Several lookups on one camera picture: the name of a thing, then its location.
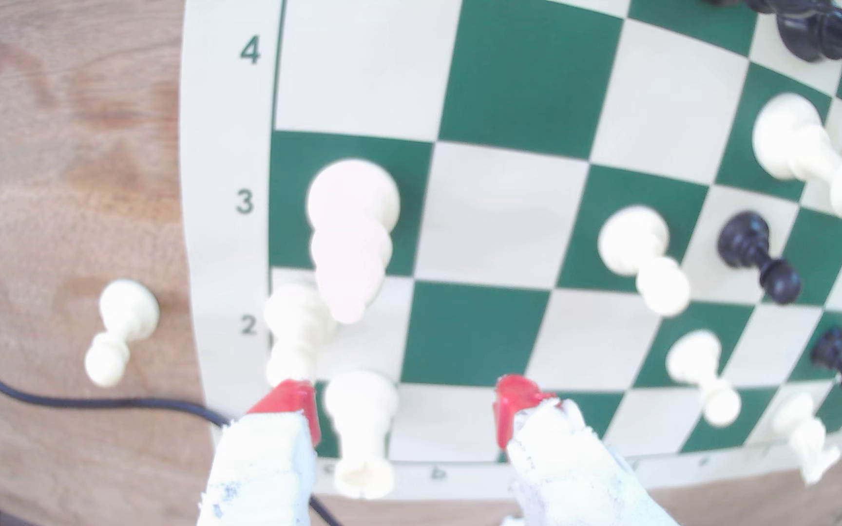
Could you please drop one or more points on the white chess bishop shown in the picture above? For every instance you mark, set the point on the white chess bishop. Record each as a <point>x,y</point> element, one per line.
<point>351,234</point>

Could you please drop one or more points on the green and white chess mat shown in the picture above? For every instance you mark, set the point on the green and white chess mat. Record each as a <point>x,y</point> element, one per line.
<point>494,212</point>

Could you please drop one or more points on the black chess bishop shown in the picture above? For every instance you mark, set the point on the black chess bishop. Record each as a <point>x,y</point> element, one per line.
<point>805,33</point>

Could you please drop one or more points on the white chess pawn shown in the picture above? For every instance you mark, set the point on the white chess pawn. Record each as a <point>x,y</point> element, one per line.
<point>693,358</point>
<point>297,318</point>
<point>127,313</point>
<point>634,241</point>

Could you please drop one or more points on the white chess queen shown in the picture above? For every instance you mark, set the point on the white chess queen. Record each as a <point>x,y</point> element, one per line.
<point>786,135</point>

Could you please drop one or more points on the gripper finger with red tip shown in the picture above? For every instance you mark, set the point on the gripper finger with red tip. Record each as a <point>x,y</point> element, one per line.
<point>567,467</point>
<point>260,475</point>

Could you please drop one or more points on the white chess king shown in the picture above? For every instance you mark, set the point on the white chess king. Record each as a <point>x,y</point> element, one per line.
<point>797,424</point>

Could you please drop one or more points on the black chess pawn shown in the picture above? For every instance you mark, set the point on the black chess pawn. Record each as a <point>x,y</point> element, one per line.
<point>744,239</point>
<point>829,349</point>

